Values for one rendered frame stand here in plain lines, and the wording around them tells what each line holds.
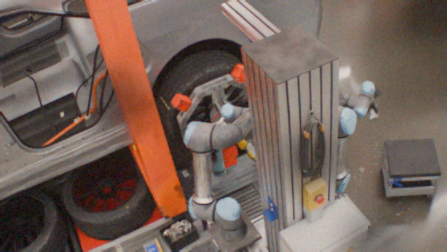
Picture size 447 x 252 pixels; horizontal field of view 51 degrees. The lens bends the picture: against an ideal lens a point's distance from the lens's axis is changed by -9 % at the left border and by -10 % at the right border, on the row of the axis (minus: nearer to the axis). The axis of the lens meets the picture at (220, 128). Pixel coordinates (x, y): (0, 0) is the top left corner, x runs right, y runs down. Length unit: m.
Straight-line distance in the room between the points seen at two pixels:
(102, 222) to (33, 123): 0.97
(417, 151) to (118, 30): 2.35
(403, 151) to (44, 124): 2.63
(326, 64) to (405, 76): 3.25
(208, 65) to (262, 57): 1.44
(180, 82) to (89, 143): 0.71
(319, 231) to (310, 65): 0.81
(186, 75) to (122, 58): 0.85
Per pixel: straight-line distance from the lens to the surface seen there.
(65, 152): 3.30
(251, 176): 3.80
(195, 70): 3.13
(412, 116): 4.51
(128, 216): 3.37
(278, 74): 1.65
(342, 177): 2.60
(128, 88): 2.47
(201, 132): 2.35
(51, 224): 3.51
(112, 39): 2.30
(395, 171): 3.60
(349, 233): 2.19
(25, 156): 3.28
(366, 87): 2.74
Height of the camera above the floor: 3.06
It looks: 44 degrees down
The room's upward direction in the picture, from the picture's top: 11 degrees counter-clockwise
